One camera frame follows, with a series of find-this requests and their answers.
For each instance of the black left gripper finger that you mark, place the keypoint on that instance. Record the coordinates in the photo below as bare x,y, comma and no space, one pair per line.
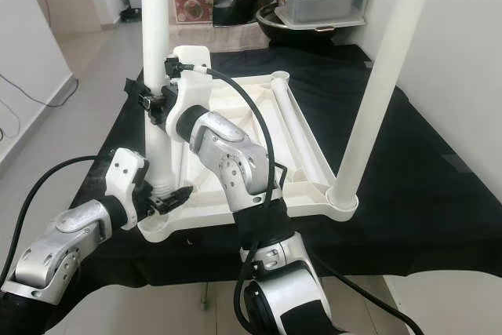
174,200

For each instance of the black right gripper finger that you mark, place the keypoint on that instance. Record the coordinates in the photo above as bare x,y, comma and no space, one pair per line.
141,98

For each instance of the white plastic table top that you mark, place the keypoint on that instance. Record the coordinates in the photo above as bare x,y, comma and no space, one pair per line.
306,190

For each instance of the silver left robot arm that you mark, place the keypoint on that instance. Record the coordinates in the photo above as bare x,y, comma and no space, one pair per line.
55,260

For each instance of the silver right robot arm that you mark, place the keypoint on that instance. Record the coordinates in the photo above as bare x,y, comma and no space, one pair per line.
235,162

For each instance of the white low platform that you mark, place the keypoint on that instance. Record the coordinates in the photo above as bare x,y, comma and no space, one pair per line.
220,38

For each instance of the red printed carton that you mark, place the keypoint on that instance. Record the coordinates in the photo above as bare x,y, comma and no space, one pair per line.
196,1

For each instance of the black round basin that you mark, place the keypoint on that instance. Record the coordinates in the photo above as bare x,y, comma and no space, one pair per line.
290,35

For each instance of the clear plastic bin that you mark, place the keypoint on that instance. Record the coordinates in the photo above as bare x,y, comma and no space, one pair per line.
325,1

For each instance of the black table cloth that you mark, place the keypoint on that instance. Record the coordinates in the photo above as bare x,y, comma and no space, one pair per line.
423,217

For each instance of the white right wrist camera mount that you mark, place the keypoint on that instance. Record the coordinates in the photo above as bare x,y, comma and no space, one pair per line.
192,92

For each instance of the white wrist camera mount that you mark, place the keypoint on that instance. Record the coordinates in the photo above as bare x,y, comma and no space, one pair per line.
192,92
128,174

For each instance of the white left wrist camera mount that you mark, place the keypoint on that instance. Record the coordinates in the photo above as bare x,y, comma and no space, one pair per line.
128,174

